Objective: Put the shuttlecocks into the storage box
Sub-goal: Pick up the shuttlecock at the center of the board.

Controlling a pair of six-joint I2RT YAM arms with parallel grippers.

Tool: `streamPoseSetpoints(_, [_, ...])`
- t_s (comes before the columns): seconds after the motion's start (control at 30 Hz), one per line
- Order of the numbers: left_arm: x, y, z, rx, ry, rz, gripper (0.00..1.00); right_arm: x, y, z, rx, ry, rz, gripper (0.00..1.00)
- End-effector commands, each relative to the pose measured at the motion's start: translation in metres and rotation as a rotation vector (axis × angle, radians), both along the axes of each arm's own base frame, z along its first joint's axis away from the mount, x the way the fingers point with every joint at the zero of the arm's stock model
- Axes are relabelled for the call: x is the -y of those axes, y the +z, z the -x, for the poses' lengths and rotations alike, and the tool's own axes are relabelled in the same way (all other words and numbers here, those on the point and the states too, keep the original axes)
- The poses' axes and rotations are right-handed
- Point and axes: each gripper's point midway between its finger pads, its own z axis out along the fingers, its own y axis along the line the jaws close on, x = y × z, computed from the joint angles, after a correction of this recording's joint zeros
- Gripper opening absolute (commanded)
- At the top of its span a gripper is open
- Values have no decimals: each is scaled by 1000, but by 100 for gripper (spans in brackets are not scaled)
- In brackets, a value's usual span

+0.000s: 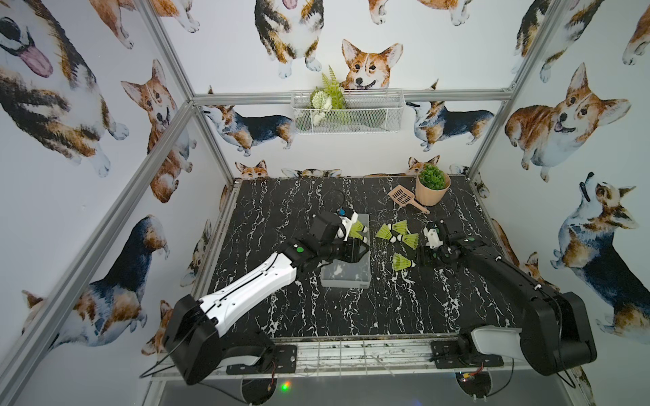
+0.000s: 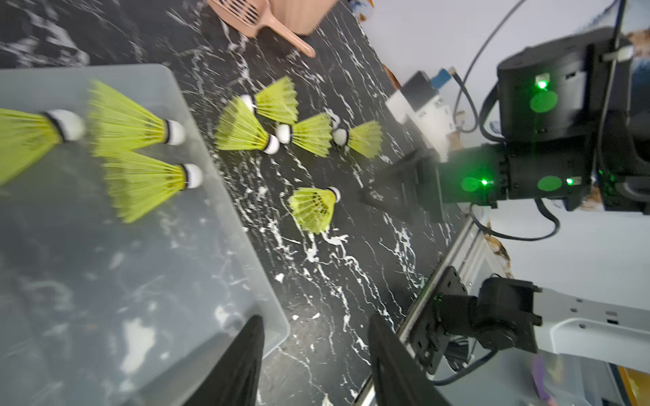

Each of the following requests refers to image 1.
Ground green shuttlecock two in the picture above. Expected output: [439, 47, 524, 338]
[349, 231, 368, 243]

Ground green shuttlecock one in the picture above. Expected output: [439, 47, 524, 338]
[350, 221, 367, 234]

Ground clear plastic storage box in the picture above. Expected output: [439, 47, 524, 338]
[321, 213, 372, 289]

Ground green shuttlecock three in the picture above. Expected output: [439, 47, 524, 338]
[376, 223, 396, 243]

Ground green shuttlecock five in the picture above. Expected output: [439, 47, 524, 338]
[398, 233, 419, 250]

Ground green shuttlecock six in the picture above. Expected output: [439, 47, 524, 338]
[391, 254, 416, 272]

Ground green shuttlecock four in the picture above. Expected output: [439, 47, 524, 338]
[391, 220, 410, 235]

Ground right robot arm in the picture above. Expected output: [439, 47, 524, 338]
[416, 237, 598, 377]

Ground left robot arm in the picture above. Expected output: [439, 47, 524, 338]
[162, 234, 370, 386]

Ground pink pot with succulent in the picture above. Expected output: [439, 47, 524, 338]
[415, 164, 451, 206]

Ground pink slotted scoop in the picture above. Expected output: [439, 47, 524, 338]
[388, 185, 430, 215]

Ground green fern plant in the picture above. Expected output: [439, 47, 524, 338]
[310, 66, 345, 126]

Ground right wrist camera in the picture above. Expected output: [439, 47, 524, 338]
[423, 223, 443, 250]

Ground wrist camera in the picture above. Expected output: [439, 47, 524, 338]
[309, 207, 359, 243]
[423, 223, 443, 250]

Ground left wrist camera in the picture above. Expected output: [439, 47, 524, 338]
[309, 207, 359, 243]

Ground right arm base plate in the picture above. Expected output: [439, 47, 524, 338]
[430, 339, 504, 369]

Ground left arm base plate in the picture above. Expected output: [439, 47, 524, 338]
[226, 344, 298, 376]

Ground white wire wall basket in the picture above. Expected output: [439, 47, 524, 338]
[290, 89, 406, 135]

